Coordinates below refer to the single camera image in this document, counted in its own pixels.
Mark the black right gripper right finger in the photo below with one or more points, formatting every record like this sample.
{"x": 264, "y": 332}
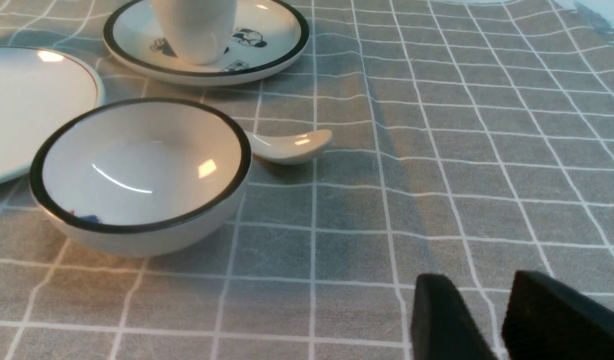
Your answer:
{"x": 546, "y": 319}

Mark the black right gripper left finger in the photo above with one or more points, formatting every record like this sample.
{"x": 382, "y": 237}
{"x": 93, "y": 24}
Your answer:
{"x": 442, "y": 327}

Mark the grey checked tablecloth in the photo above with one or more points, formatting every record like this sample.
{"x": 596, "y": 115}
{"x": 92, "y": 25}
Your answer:
{"x": 470, "y": 140}

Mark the white patterned ceramic spoon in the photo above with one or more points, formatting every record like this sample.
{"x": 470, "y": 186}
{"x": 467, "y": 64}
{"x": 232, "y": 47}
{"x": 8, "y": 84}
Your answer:
{"x": 290, "y": 150}

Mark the black-rimmed illustrated plate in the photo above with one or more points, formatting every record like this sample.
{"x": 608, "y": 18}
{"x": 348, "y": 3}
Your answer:
{"x": 268, "y": 37}

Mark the black-rimmed white bowl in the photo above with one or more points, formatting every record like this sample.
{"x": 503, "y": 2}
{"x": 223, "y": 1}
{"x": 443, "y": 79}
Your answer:
{"x": 142, "y": 177}

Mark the black-rimmed white cup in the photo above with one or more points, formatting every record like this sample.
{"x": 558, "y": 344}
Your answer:
{"x": 198, "y": 31}

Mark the pale blue thin-rimmed plate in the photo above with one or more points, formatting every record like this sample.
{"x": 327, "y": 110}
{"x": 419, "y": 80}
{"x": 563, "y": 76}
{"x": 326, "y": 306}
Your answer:
{"x": 40, "y": 91}

